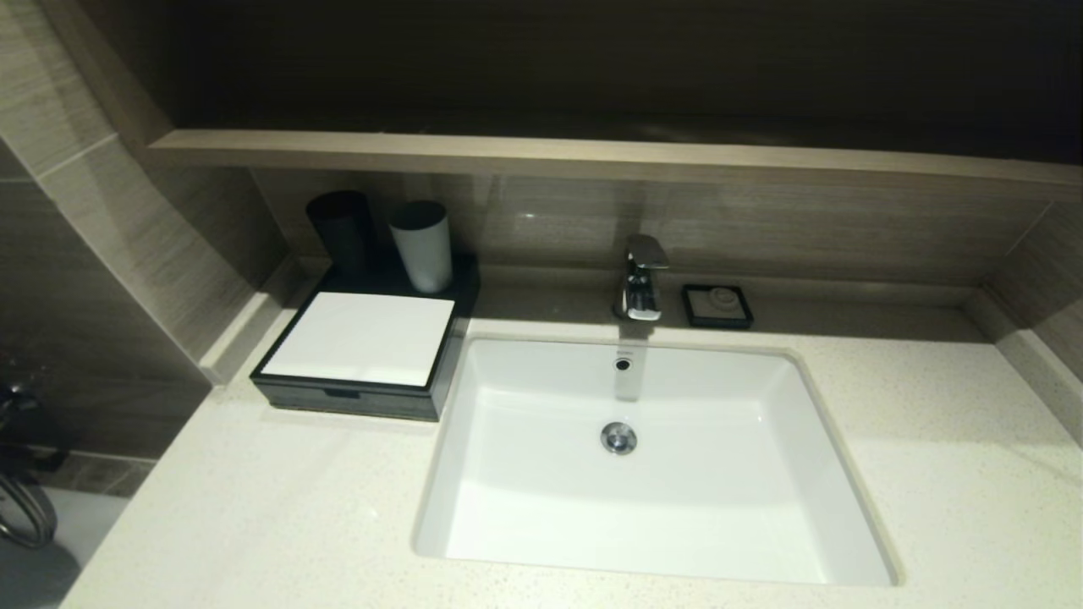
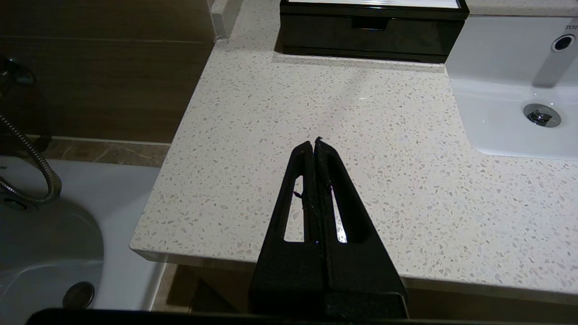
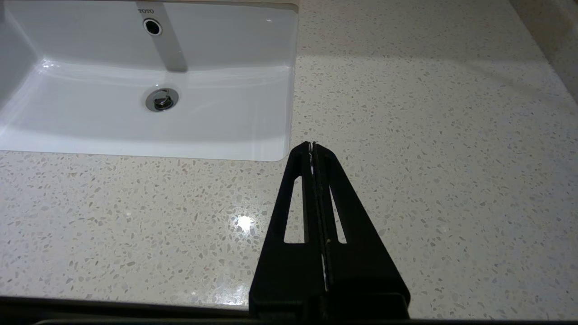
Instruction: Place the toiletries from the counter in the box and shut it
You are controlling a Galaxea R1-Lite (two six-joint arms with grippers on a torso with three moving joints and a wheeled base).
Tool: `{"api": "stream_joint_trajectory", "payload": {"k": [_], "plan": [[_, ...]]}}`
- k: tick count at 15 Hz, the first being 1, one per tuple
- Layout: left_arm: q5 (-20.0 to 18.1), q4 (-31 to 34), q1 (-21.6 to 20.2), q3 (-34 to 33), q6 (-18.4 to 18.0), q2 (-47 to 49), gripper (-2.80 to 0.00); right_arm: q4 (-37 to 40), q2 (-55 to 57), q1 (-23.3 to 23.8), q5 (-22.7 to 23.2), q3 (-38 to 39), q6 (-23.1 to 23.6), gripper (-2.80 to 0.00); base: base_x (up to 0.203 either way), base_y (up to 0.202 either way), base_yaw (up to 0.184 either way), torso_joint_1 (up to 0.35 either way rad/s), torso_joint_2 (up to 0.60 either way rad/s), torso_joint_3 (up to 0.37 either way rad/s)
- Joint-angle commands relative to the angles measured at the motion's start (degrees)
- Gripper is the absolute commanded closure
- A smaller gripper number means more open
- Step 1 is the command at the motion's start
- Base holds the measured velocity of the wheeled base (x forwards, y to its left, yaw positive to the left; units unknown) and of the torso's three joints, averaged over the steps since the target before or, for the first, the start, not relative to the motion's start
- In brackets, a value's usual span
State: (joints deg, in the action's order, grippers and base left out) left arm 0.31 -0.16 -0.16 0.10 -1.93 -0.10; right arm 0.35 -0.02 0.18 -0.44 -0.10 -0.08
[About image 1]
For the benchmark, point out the grey plastic cup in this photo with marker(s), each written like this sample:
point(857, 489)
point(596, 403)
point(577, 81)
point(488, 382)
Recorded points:
point(422, 251)

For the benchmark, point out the black box with white top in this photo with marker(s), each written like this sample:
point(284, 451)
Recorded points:
point(364, 338)

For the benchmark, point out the chrome faucet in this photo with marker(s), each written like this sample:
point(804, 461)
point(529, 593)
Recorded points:
point(641, 281)

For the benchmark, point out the black square soap dish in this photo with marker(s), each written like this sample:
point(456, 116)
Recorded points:
point(694, 315)

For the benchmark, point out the chrome sink drain plug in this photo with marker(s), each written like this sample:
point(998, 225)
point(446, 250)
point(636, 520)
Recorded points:
point(618, 438)

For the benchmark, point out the round white soap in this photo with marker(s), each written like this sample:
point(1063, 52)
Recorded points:
point(722, 297)

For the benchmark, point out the black cup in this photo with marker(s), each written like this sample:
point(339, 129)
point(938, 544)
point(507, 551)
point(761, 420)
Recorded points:
point(342, 227)

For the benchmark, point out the white ceramic sink basin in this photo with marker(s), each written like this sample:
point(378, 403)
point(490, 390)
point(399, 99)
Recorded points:
point(677, 507)

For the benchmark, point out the wooden wall ledge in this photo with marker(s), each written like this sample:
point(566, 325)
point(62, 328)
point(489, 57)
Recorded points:
point(592, 158)

